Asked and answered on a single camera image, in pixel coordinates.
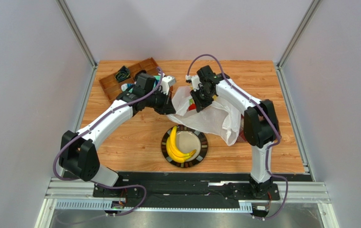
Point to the aluminium frame rail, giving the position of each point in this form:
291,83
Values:
78,195

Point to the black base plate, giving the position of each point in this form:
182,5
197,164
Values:
188,190

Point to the round patterned ceramic plate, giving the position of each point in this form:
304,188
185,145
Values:
187,140

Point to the yellow banana bunch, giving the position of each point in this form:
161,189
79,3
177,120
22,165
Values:
173,151

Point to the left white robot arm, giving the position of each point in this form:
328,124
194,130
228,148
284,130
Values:
78,153

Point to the red plaid cloth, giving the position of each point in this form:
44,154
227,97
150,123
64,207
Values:
241,137

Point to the wooden divided tray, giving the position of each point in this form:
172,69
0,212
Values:
111,84

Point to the white plastic bag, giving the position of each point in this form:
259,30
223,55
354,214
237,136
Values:
220,118

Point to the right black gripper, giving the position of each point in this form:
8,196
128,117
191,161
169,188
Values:
201,100

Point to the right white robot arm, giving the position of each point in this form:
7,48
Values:
260,122

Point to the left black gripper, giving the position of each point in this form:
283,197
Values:
167,107

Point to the teal white socks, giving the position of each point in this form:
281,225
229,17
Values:
128,85

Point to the red fake apple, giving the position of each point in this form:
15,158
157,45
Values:
192,107

